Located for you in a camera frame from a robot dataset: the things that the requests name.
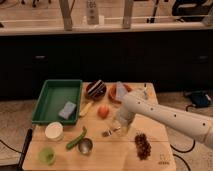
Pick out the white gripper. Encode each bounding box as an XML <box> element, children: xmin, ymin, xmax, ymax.
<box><xmin>115</xmin><ymin>107</ymin><xmax>135</xmax><ymax>131</ymax></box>

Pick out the silver fork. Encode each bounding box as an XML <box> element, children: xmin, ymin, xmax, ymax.
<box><xmin>102</xmin><ymin>127</ymin><xmax>120</xmax><ymax>137</ymax></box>

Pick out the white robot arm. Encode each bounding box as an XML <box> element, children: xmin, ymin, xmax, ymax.
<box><xmin>115</xmin><ymin>89</ymin><xmax>213</xmax><ymax>149</ymax></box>

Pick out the orange peach fruit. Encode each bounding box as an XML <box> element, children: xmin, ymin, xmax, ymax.
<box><xmin>97</xmin><ymin>105</ymin><xmax>109</xmax><ymax>119</ymax></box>

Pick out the grey cloth in bowl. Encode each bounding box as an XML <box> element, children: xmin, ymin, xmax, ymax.
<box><xmin>115</xmin><ymin>82</ymin><xmax>127</xmax><ymax>101</ymax></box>

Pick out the orange bowl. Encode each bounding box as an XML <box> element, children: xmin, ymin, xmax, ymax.
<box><xmin>108</xmin><ymin>84</ymin><xmax>132</xmax><ymax>104</ymax></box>

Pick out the bunch of dark grapes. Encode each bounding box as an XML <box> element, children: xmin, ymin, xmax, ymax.
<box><xmin>135</xmin><ymin>133</ymin><xmax>151</xmax><ymax>160</ymax></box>

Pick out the yellow banana piece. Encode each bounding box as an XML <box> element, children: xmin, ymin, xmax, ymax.
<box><xmin>79</xmin><ymin>102</ymin><xmax>93</xmax><ymax>117</ymax></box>

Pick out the white marker pen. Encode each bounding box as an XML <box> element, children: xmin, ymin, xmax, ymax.
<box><xmin>143</xmin><ymin>83</ymin><xmax>148</xmax><ymax>100</ymax></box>

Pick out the dark bowl with striped item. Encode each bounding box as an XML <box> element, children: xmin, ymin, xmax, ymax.
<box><xmin>85</xmin><ymin>80</ymin><xmax>107</xmax><ymax>101</ymax></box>

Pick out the small metal cup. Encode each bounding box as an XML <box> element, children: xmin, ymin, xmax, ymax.
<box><xmin>78</xmin><ymin>138</ymin><xmax>93</xmax><ymax>155</ymax></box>

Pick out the blue sponge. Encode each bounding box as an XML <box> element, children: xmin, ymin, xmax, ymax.
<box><xmin>59</xmin><ymin>102</ymin><xmax>76</xmax><ymax>119</ymax></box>

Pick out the white round container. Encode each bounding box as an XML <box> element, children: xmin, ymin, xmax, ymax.
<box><xmin>45</xmin><ymin>122</ymin><xmax>63</xmax><ymax>141</ymax></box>

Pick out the green plastic tray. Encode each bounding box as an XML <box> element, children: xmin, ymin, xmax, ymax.
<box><xmin>32</xmin><ymin>79</ymin><xmax>82</xmax><ymax>125</ymax></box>

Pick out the blue black device on floor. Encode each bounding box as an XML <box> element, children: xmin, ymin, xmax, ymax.
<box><xmin>187</xmin><ymin>91</ymin><xmax>211</xmax><ymax>108</ymax></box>

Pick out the green plastic cup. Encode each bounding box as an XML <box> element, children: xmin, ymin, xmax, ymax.
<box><xmin>38</xmin><ymin>147</ymin><xmax>55</xmax><ymax>165</ymax></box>

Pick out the black floor cable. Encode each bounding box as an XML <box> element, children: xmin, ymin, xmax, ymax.
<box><xmin>169</xmin><ymin>139</ymin><xmax>196</xmax><ymax>171</ymax></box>

